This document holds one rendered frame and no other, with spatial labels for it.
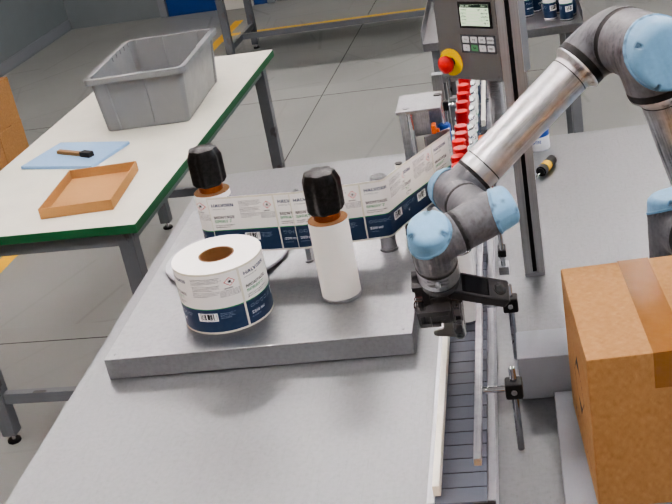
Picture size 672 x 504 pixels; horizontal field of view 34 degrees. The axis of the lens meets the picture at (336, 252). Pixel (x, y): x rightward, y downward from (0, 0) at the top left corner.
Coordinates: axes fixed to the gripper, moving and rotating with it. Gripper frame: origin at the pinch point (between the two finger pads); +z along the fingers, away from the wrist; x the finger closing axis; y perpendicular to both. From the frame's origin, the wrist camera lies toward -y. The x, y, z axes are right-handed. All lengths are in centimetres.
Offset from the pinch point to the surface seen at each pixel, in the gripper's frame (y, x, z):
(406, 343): 12.9, -5.6, 12.4
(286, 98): 135, -375, 325
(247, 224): 52, -47, 21
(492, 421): -4.6, 22.0, -6.1
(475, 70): -6, -58, -10
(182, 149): 104, -140, 97
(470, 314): -0.7, -9.2, 9.1
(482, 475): -3.0, 35.1, -13.9
